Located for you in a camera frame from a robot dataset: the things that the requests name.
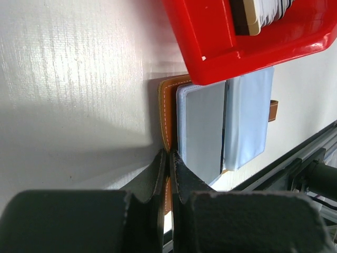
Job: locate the red plastic card tray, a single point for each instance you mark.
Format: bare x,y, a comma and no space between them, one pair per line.
214,48

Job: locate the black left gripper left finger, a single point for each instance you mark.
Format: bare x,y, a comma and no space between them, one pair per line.
130,219

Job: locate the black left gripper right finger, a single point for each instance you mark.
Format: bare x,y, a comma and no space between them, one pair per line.
205,220

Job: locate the brown leather card holder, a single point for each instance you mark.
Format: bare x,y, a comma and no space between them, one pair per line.
248,108

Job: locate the white cards stack in tray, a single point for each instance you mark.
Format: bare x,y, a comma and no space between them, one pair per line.
250,16

